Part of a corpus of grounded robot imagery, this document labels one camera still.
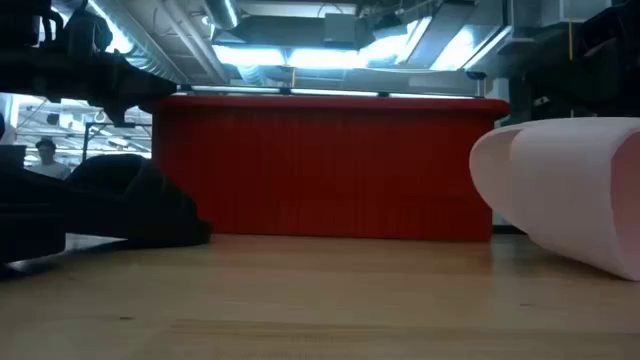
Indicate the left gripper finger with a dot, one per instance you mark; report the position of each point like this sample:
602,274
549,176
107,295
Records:
157,92

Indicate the pink slide sandal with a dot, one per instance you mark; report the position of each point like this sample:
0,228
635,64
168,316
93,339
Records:
565,190

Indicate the black slide sandal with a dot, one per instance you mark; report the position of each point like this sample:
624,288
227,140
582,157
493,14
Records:
150,210

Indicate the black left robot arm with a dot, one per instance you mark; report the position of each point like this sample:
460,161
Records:
25,70

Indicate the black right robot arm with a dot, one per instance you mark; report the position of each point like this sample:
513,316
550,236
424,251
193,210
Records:
615,75

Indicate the red plastic bin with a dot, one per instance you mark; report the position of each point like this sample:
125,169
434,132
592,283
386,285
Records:
325,170

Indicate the black metal rack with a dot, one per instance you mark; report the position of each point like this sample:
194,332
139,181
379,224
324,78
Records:
86,140

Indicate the person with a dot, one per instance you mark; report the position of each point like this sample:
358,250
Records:
50,170

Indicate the fluorescent ceiling light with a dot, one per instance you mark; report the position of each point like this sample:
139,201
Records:
260,56

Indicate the ribbed silver ventilation duct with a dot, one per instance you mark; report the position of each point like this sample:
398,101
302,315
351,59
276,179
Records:
150,55

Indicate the round silver ventilation duct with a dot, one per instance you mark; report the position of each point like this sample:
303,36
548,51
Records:
222,12

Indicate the silver horizontal rail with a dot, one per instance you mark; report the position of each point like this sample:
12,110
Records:
330,92

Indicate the grey duct box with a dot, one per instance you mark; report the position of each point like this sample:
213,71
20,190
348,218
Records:
345,30

